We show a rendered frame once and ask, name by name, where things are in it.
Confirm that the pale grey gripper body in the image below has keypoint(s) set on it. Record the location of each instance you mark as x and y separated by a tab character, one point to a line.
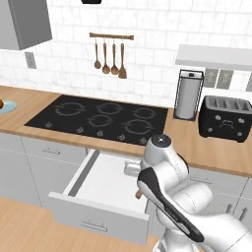
132	168

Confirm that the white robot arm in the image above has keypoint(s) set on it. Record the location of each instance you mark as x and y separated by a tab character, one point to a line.
183	200

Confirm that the open white drawer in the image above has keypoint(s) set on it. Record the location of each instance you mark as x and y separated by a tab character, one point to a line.
105	183

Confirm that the grey drawer front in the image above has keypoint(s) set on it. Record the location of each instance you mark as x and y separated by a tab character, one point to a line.
226	183
65	149

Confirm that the light blue plate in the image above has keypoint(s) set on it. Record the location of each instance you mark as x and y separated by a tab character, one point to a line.
9	107

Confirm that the brown meat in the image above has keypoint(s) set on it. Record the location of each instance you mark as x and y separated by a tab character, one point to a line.
1	104

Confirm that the black hob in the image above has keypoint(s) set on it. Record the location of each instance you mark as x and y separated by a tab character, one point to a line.
98	118

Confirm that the paper towel holder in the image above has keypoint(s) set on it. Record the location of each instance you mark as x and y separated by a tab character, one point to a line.
188	96

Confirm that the wooden spatula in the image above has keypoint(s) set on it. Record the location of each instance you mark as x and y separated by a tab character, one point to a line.
122	69

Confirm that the round wooden spoon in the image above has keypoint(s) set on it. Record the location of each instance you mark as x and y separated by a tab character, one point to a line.
114	65

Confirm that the black toaster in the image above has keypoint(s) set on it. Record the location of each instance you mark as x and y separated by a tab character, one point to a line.
224	119

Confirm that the wooden ladle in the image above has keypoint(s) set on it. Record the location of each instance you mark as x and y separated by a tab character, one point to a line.
105	64

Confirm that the small wooden spoon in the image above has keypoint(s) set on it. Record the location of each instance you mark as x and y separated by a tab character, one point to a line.
97	60

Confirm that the black extractor hood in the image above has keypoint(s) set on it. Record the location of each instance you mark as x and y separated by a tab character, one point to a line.
91	1

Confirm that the grey wall socket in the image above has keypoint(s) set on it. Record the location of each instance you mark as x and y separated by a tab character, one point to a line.
225	79
211	77
30	60

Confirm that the wooden utensil rail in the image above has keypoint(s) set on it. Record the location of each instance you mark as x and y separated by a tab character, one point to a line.
111	36

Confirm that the white wall shelf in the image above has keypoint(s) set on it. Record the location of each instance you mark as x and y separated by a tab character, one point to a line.
213	57

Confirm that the grey wall cupboard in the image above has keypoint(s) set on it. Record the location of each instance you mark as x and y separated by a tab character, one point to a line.
23	23

